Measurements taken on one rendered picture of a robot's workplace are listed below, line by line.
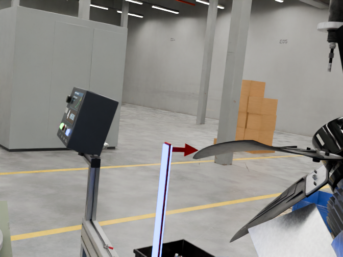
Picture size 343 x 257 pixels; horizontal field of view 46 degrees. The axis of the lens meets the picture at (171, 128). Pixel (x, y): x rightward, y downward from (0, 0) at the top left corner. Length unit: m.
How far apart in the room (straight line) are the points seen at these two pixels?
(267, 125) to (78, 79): 4.33
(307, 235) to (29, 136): 6.18
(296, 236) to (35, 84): 6.13
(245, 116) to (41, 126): 4.57
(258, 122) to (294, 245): 8.19
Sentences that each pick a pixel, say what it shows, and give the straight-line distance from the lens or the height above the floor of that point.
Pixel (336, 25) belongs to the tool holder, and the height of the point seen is 1.45.
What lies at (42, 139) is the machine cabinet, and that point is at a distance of 6.91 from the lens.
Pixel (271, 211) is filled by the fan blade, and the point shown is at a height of 1.01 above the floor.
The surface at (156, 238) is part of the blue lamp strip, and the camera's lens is 0.76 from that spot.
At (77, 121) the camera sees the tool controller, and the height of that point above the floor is 1.16.
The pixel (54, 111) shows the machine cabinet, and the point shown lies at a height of 0.66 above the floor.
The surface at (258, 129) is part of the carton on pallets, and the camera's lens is 9.03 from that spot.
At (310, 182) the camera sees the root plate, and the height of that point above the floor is 1.10.
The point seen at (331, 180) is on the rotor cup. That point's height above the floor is 1.13.
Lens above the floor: 1.29
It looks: 6 degrees down
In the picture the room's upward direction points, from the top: 6 degrees clockwise
